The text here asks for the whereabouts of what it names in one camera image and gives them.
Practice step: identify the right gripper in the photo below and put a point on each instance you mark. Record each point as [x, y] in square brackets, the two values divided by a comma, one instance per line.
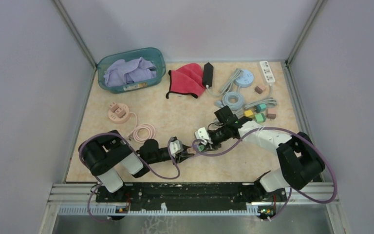
[214, 146]

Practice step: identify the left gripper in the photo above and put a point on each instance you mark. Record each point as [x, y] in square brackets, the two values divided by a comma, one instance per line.
[182, 156]

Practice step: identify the green plug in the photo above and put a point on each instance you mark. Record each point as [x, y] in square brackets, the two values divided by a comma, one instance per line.
[200, 148]
[260, 118]

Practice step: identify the yellow USB charger plug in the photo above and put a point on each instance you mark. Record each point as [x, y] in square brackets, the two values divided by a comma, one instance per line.
[249, 114]

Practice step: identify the teal plug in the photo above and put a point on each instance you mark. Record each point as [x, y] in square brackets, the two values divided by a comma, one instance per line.
[259, 108]

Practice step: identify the brown-pink charger plug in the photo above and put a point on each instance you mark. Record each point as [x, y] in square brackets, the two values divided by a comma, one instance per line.
[271, 113]

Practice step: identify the pink USB charger plug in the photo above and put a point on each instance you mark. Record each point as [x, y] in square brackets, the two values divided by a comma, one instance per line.
[260, 88]

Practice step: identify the round blue power socket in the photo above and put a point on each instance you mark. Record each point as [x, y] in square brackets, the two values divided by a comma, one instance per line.
[245, 79]

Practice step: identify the black power strip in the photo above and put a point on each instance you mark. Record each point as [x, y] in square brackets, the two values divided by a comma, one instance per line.
[208, 72]

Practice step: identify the round pink power socket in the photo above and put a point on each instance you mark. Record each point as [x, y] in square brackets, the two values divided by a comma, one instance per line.
[113, 118]

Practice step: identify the white power strip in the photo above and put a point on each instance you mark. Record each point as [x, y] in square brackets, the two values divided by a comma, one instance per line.
[267, 72]

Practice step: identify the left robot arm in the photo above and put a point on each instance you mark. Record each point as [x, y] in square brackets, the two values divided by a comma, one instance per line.
[102, 152]

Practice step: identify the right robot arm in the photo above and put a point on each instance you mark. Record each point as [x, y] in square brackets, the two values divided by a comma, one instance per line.
[299, 162]

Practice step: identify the red microfiber cloth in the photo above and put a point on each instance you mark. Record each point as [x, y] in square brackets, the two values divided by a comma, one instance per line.
[186, 80]

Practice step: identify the lavender cloth in bin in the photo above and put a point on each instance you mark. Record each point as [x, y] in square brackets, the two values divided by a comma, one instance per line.
[124, 72]

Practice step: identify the teal plastic bin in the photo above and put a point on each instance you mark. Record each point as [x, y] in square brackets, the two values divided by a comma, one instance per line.
[150, 53]

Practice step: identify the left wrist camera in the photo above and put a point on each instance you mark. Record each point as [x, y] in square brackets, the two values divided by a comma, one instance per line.
[175, 147]

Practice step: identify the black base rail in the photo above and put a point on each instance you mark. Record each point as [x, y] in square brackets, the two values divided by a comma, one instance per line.
[184, 197]

